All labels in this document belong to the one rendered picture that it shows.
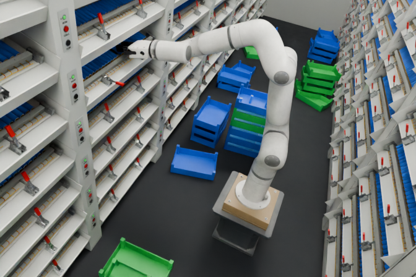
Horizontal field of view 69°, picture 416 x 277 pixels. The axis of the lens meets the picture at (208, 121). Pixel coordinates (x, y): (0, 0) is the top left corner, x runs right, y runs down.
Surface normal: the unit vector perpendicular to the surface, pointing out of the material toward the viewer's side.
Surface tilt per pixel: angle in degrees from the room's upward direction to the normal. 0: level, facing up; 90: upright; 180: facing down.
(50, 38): 90
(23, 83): 18
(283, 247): 0
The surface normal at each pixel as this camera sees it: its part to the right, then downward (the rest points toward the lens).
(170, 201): 0.15, -0.77
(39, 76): 0.43, -0.62
